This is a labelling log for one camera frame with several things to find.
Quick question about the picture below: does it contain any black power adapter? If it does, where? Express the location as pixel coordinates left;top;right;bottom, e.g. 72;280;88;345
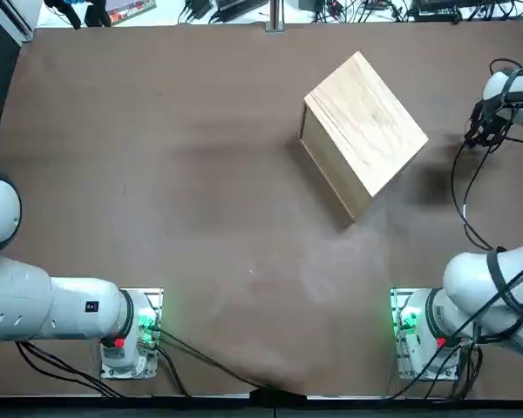
186;0;214;21

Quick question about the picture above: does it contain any black base cable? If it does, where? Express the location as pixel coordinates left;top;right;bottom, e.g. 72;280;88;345
385;334;485;401
155;343;194;399
15;340;126;399
155;326;267;392

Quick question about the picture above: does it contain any colourful printed box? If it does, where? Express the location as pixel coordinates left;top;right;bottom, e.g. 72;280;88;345
105;0;159;24

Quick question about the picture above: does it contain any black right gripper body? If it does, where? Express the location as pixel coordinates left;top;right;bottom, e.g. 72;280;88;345
478;99;515;134

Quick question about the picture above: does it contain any black electronics box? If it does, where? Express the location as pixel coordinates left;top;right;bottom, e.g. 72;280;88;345
407;0;464;24

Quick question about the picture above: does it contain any wooden drawer box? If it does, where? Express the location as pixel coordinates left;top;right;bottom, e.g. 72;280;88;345
302;51;430;226

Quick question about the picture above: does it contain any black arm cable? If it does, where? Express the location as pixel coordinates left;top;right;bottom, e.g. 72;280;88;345
450;138;494;252
461;145;496;247

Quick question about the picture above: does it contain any white cabinet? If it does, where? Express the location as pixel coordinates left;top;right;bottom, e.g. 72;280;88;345
0;0;43;44

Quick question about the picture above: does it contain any grey power brick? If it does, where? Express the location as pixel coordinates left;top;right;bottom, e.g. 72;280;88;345
215;0;268;14

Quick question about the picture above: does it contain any metal post with bracket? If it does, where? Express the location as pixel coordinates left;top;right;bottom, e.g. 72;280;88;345
265;0;287;34

